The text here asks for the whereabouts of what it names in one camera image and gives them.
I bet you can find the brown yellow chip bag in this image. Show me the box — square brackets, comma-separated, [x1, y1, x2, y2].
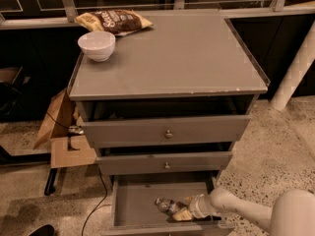
[75, 9, 153, 36]

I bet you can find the brown cardboard box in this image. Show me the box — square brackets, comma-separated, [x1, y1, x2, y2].
[33, 88, 96, 168]

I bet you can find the grey drawer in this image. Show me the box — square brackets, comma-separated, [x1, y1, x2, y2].
[104, 172, 234, 236]
[96, 143, 232, 175]
[83, 96, 250, 148]

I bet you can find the white ceramic bowl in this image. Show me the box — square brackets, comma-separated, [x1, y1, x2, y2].
[78, 31, 116, 62]

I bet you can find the black metal stand leg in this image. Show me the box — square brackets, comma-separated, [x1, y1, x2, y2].
[44, 168, 58, 196]

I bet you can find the clear plastic water bottle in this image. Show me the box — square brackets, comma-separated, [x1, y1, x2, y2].
[155, 198, 186, 216]

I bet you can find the grey top drawer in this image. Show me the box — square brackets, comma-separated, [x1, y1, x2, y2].
[83, 96, 250, 148]

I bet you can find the grey wooden drawer cabinet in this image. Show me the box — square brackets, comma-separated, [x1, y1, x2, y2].
[67, 9, 271, 236]

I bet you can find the grey middle drawer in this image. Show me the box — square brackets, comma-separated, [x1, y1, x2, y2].
[96, 143, 232, 175]

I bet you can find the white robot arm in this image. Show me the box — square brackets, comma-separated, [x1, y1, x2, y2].
[172, 23, 315, 236]

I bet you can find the metal window railing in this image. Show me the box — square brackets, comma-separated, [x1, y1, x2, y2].
[0, 0, 315, 30]

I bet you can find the black cable on floor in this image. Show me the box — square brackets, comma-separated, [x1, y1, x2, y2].
[45, 111, 109, 236]

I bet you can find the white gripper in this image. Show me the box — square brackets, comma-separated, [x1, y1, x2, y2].
[172, 194, 214, 221]

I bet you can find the brass top drawer knob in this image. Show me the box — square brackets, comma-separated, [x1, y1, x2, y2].
[164, 130, 173, 139]

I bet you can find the grey bottom drawer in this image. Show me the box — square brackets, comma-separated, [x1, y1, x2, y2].
[104, 172, 234, 236]

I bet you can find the black shoe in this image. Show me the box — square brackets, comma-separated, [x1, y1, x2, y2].
[29, 224, 55, 236]

